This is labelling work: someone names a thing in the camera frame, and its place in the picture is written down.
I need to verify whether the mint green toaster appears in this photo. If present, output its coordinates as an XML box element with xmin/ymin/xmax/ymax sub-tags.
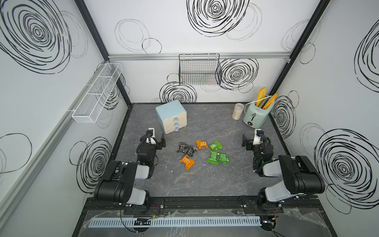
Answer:
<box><xmin>243</xmin><ymin>102</ymin><xmax>275</xmax><ymax>128</ymax></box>

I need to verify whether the orange cookie pack front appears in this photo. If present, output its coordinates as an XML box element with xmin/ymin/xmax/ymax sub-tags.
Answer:
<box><xmin>180</xmin><ymin>155</ymin><xmax>195</xmax><ymax>170</ymax></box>

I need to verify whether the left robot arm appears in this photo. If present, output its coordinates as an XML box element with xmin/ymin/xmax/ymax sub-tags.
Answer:
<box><xmin>93</xmin><ymin>128</ymin><xmax>166</xmax><ymax>206</ymax></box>

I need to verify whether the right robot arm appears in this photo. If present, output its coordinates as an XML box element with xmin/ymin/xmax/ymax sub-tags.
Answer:
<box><xmin>241</xmin><ymin>129</ymin><xmax>326</xmax><ymax>207</ymax></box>

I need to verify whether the green cookie pack right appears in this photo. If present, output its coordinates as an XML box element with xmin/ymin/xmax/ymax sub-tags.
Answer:
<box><xmin>218</xmin><ymin>153</ymin><xmax>230</xmax><ymax>164</ymax></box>

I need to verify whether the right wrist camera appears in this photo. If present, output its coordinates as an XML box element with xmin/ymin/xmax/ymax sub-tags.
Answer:
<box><xmin>255</xmin><ymin>128</ymin><xmax>264</xmax><ymax>139</ymax></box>

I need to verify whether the light blue drawer cabinet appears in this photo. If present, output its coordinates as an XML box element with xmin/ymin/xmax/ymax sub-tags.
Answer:
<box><xmin>156</xmin><ymin>100</ymin><xmax>188</xmax><ymax>134</ymax></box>

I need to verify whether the clear jar with grains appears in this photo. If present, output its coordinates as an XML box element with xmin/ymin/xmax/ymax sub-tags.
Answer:
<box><xmin>232</xmin><ymin>103</ymin><xmax>244</xmax><ymax>120</ymax></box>

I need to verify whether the yellow toast slice right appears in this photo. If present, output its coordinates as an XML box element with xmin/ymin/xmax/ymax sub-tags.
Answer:
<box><xmin>263</xmin><ymin>93</ymin><xmax>278</xmax><ymax>110</ymax></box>

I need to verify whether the orange cookie pack back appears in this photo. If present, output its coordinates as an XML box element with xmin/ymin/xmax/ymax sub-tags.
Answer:
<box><xmin>196</xmin><ymin>140</ymin><xmax>208</xmax><ymax>150</ymax></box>

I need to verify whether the yellow toast slice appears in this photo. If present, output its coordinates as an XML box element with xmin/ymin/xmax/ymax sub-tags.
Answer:
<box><xmin>256</xmin><ymin>87</ymin><xmax>266</xmax><ymax>107</ymax></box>
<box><xmin>263</xmin><ymin>93</ymin><xmax>278</xmax><ymax>110</ymax></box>

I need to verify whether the yellow toast slice left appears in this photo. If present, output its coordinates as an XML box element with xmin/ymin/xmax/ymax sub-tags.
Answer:
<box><xmin>256</xmin><ymin>87</ymin><xmax>266</xmax><ymax>107</ymax></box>

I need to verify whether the green cookie pack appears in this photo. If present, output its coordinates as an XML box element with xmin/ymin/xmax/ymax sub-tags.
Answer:
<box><xmin>208</xmin><ymin>140</ymin><xmax>223</xmax><ymax>151</ymax></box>
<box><xmin>218</xmin><ymin>153</ymin><xmax>230</xmax><ymax>164</ymax></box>
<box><xmin>207</xmin><ymin>151</ymin><xmax>219</xmax><ymax>165</ymax></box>

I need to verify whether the black cookie pack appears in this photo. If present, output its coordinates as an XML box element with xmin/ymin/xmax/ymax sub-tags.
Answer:
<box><xmin>177</xmin><ymin>142</ymin><xmax>190</xmax><ymax>155</ymax></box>
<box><xmin>186</xmin><ymin>146</ymin><xmax>197</xmax><ymax>157</ymax></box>

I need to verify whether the black wire wall basket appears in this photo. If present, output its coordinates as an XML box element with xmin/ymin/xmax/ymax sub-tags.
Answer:
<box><xmin>179</xmin><ymin>53</ymin><xmax>220</xmax><ymax>86</ymax></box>

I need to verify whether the black cookie pack right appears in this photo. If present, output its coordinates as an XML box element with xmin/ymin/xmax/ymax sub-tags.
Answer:
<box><xmin>186</xmin><ymin>146</ymin><xmax>197</xmax><ymax>157</ymax></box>

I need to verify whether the white slotted cable duct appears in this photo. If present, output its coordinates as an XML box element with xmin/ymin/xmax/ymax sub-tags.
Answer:
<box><xmin>88</xmin><ymin>216</ymin><xmax>262</xmax><ymax>228</ymax></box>

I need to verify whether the white mesh wall shelf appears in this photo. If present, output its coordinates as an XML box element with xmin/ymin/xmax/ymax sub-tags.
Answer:
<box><xmin>72</xmin><ymin>62</ymin><xmax>122</xmax><ymax>123</ymax></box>

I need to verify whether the green cookie pack upper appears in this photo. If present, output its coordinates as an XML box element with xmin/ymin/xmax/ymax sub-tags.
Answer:
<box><xmin>208</xmin><ymin>140</ymin><xmax>223</xmax><ymax>151</ymax></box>

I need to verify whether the green cookie pack left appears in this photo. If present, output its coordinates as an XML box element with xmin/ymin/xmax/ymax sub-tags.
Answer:
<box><xmin>207</xmin><ymin>151</ymin><xmax>219</xmax><ymax>165</ymax></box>

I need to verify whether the black cookie pack left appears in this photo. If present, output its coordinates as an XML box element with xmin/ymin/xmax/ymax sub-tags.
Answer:
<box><xmin>177</xmin><ymin>142</ymin><xmax>190</xmax><ymax>155</ymax></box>

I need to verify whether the orange cookie pack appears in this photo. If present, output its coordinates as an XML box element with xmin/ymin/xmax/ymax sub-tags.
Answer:
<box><xmin>196</xmin><ymin>140</ymin><xmax>208</xmax><ymax>150</ymax></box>
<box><xmin>180</xmin><ymin>155</ymin><xmax>195</xmax><ymax>170</ymax></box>

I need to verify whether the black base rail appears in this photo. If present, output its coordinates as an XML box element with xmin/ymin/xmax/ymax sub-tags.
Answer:
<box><xmin>83</xmin><ymin>196</ymin><xmax>321</xmax><ymax>215</ymax></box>

